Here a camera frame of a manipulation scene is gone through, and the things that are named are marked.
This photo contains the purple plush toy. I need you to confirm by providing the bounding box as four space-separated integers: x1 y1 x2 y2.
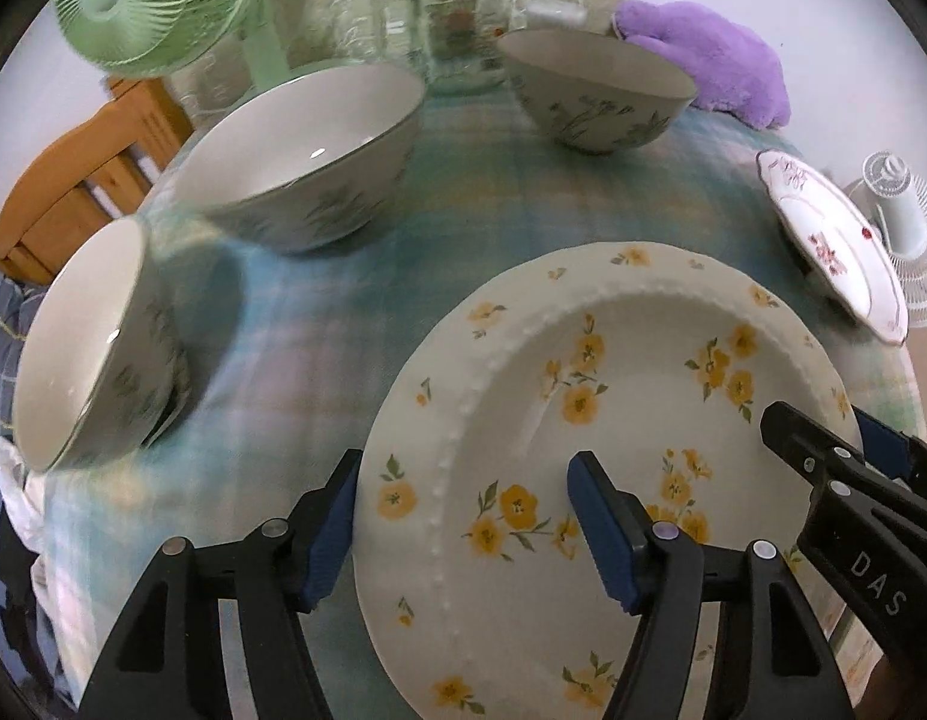
611 0 793 130

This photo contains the green desk fan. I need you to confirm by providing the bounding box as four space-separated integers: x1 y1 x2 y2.
54 0 318 102

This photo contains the wooden bed headboard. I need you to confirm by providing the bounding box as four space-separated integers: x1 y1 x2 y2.
0 79 198 286

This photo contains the plaid tablecloth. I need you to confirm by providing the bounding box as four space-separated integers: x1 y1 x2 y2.
32 90 927 720

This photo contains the large floral ceramic bowl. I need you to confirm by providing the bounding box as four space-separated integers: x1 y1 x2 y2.
174 61 427 256

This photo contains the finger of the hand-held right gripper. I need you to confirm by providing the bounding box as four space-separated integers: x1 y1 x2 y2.
854 403 927 515
759 400 927 720

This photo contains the grey striped blanket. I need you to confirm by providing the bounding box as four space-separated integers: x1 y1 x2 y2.
0 274 52 440

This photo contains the pink floral plate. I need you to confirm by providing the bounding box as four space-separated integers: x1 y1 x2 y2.
755 148 910 350

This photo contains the white round container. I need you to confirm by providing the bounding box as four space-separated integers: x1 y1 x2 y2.
523 0 590 35

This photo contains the yellow flower plate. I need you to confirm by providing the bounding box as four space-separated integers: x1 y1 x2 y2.
352 241 865 720

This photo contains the glass mug jar with lid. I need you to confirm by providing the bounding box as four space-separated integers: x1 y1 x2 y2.
373 0 509 98

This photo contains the white floor fan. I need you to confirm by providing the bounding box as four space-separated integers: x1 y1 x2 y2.
842 151 927 331

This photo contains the dark clothes pile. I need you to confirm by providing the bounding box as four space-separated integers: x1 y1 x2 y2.
0 510 67 691

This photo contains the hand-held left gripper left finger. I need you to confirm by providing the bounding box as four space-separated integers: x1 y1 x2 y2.
77 448 363 720

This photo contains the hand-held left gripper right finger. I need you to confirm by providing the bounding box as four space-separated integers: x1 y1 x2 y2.
566 451 858 720

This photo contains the white plastic bag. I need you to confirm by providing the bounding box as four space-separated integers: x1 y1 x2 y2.
0 439 55 563

